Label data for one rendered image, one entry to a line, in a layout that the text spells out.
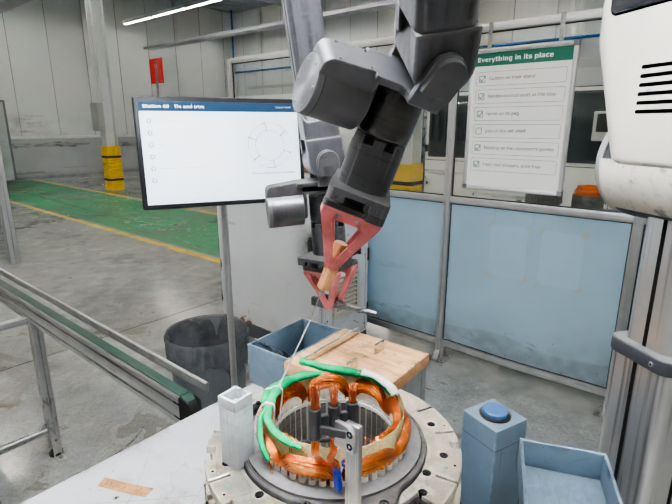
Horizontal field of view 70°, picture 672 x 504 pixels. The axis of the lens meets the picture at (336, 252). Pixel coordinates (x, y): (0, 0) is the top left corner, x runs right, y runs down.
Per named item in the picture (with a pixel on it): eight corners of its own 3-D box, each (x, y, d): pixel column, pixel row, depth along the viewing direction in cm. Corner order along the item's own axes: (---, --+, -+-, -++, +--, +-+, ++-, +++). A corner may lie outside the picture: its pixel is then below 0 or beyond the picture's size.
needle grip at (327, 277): (315, 288, 56) (334, 242, 54) (317, 282, 57) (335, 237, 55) (328, 293, 56) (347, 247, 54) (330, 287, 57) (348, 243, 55)
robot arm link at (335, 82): (477, 68, 42) (446, 19, 47) (365, 17, 36) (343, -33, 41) (401, 168, 49) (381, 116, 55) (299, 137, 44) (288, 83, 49)
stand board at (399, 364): (283, 373, 89) (283, 361, 89) (344, 338, 104) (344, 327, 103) (375, 410, 78) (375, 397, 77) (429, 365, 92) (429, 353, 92)
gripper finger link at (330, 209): (298, 265, 53) (327, 185, 49) (308, 244, 59) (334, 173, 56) (357, 287, 53) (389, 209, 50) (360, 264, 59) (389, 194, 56)
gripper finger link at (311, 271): (305, 310, 84) (300, 258, 81) (330, 297, 89) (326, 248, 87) (336, 317, 80) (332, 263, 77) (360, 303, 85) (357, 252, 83)
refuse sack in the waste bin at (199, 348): (153, 399, 232) (146, 331, 223) (219, 369, 260) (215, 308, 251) (201, 431, 208) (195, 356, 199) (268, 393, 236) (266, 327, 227)
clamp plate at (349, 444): (352, 456, 46) (352, 430, 45) (333, 445, 47) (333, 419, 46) (356, 453, 46) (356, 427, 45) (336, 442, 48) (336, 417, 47)
